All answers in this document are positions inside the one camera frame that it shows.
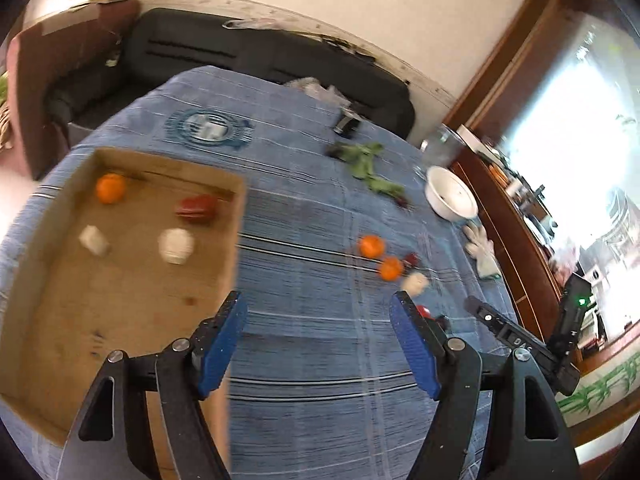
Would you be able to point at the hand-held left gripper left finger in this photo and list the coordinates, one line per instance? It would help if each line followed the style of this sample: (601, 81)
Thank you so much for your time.
(220, 345)

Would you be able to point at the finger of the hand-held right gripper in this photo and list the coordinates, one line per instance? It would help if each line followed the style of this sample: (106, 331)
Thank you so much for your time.
(505, 329)

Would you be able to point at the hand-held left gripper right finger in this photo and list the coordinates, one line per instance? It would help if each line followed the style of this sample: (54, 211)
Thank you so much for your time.
(415, 345)

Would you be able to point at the red cherry tomato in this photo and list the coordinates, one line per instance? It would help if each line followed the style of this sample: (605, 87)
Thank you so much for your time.
(425, 311)

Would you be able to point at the white ribbed chunk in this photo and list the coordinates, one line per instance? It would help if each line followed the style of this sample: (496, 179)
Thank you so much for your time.
(176, 245)
(94, 240)
(415, 282)

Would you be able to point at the orange mandarin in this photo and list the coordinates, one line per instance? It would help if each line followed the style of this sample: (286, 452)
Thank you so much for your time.
(111, 188)
(390, 268)
(371, 246)

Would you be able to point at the dark purple plum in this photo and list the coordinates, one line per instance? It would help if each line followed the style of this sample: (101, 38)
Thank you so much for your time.
(411, 259)

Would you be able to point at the shallow cardboard box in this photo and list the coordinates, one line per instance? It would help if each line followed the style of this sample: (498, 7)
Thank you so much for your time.
(125, 285)

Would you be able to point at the red jujube date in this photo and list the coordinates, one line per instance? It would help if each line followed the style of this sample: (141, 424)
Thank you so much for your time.
(197, 208)

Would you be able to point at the white glove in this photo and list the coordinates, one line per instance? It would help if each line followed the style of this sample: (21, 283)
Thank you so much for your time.
(481, 251)

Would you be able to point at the wooden side cabinet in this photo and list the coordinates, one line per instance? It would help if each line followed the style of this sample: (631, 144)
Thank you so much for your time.
(505, 220)

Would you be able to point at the blue checked tablecloth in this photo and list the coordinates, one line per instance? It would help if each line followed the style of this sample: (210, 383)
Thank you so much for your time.
(310, 280)

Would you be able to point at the white bowl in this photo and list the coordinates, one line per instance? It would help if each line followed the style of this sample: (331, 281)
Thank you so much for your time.
(451, 194)

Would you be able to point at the green leafy vegetable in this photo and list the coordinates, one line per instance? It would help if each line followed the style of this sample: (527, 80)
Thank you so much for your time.
(367, 162)

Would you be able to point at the clear glass jar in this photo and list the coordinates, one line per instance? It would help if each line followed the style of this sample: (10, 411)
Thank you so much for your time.
(440, 141)

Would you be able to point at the small black device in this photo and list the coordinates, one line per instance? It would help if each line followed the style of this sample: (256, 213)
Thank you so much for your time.
(347, 124)

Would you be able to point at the crumpled white plastic wrap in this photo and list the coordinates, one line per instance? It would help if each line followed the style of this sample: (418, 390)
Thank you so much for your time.
(317, 88)

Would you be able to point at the black sofa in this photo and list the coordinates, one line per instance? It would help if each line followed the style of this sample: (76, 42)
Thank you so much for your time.
(200, 55)

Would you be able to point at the patterned brown blanket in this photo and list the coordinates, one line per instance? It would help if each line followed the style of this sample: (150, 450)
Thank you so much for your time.
(5, 127)

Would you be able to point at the clear plastic bag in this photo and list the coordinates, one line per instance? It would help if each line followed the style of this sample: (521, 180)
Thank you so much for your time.
(250, 23)

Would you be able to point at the brown armchair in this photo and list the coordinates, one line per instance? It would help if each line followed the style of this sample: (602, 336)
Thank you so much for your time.
(45, 70)

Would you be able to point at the green cloth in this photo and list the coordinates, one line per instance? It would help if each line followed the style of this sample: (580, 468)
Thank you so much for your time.
(2, 87)

